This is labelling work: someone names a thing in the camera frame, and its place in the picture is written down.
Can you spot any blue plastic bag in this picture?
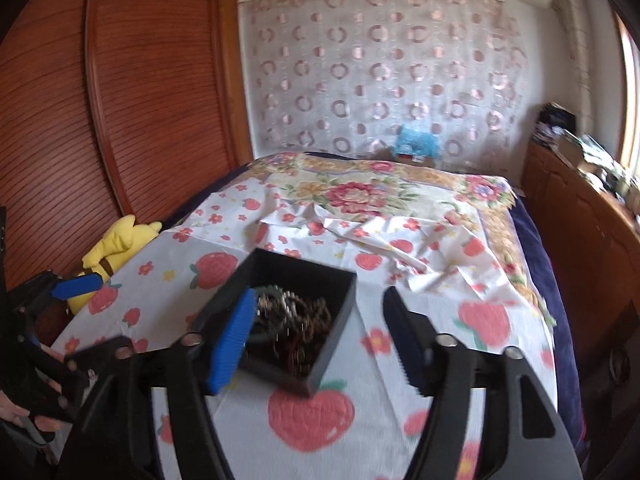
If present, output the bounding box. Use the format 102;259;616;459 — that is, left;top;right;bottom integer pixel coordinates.
392;125;444;161

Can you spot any dark blue bedspread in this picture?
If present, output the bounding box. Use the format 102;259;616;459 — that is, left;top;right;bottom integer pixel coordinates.
510;195;587;457

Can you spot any red string bracelet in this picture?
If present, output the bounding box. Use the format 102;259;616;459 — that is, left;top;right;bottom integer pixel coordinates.
272;340;317;377

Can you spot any person's left hand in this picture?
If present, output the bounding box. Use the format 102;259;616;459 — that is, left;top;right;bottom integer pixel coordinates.
0;391;32;424

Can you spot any strawberry print bed sheet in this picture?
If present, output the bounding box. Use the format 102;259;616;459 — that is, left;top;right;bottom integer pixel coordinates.
50;180;557;480

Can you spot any floral blanket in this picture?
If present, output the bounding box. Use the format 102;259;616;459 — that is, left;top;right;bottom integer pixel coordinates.
240;152;559;327

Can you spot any yellow plush toy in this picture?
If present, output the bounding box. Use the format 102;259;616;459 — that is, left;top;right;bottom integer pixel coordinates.
67;215;164;314

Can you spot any wooden cabinet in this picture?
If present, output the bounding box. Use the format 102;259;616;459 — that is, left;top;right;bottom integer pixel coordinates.
520;140;640;411

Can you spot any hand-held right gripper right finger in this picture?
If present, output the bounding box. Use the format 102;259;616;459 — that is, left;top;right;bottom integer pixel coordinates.
382;287;586;480

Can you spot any silver jewelry ornament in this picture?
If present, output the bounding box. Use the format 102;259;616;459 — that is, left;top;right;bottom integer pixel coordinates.
257;290;301;331

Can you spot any dark wooden bead bracelet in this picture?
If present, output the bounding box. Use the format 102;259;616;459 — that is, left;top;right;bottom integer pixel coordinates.
295;297;334;342

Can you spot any cardboard box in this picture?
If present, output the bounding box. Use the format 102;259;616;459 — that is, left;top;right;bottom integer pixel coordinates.
557;130;608;169

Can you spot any wooden wardrobe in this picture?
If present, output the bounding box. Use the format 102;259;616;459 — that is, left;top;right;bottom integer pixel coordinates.
0;0;254;292

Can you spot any pale window curtain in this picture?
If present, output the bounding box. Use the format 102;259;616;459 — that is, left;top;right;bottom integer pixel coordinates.
550;0;602;137

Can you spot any black jewelry box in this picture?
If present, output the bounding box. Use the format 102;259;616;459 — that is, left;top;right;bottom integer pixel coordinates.
192;247;358;400

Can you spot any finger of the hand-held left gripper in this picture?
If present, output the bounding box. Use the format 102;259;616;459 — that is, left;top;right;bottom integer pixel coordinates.
22;337;92;422
11;270;103;312

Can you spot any window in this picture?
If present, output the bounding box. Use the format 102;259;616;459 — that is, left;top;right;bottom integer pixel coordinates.
612;10;640;182

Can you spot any circle pattern sheer curtain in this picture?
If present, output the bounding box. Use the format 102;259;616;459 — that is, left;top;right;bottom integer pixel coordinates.
240;0;531;171

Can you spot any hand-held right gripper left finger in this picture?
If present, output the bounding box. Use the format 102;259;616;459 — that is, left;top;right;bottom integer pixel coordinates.
57;287;258;480

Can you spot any green jade bangle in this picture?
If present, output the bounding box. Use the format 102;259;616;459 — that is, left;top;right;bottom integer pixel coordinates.
249;284;286;347

